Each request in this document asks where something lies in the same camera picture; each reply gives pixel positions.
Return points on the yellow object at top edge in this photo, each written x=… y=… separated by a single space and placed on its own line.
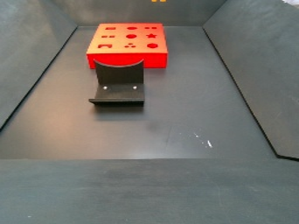
x=161 y=1

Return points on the black curved holder bracket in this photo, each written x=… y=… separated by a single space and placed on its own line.
x=120 y=78

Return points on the red shape-sorter block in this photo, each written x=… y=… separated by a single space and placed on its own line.
x=122 y=43

